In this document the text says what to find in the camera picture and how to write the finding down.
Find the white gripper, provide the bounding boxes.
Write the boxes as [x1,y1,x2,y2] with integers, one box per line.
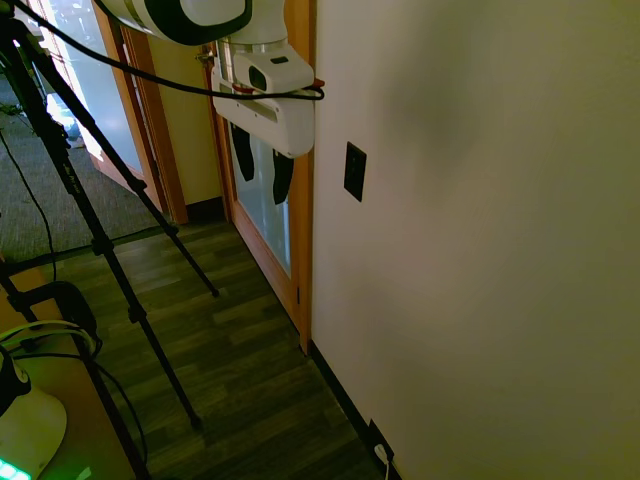
[210,41,316,206]

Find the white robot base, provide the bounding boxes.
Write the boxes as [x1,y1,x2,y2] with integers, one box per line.
[0,344,69,480]

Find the wooden glass panel door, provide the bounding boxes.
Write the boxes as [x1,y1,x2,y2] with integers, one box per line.
[202,0,317,354]

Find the black clamp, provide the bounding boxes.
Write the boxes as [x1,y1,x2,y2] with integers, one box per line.
[7,280,99,346]

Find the black baseboard strip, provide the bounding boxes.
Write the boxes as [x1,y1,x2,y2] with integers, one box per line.
[308,339,401,480]

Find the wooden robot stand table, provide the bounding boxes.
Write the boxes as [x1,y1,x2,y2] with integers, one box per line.
[0,264,139,480]

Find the black wall light switch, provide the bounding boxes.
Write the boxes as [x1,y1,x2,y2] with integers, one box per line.
[343,141,368,204]

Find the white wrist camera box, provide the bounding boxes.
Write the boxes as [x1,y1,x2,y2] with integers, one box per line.
[232,51,315,94]

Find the wooden door frame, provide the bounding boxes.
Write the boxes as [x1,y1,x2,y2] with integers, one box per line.
[92,0,190,226]

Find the black camera tripod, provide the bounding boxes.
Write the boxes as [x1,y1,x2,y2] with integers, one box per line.
[0,9,221,480]

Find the thin black floor cable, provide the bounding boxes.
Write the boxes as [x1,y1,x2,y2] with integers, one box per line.
[0,132,57,281]

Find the black wall outlet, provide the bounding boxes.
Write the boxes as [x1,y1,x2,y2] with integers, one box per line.
[367,418,395,464]

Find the white plug with cable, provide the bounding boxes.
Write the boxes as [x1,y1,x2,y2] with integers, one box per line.
[374,443,396,480]

